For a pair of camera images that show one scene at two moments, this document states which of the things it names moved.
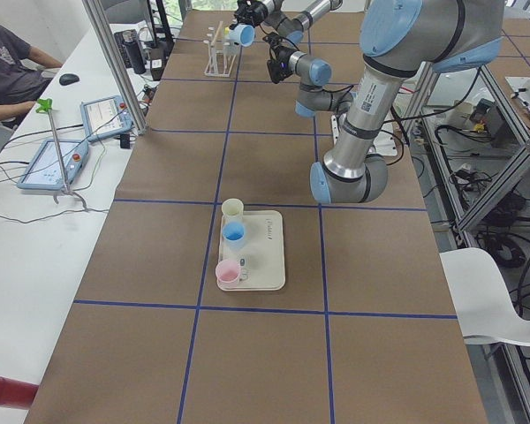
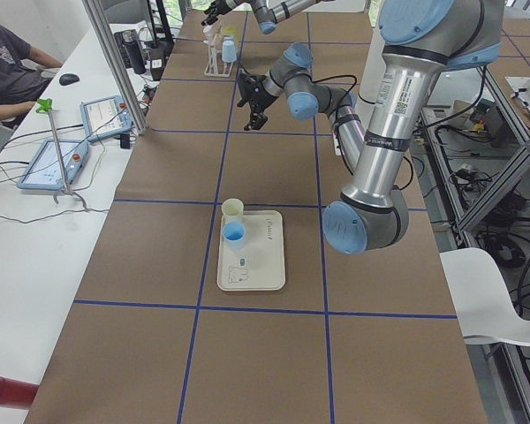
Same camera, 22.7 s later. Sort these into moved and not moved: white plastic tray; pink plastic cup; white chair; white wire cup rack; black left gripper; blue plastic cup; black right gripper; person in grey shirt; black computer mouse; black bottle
Moved: black left gripper; pink plastic cup; black right gripper
Not moved: white plastic tray; black bottle; blue plastic cup; black computer mouse; person in grey shirt; white chair; white wire cup rack
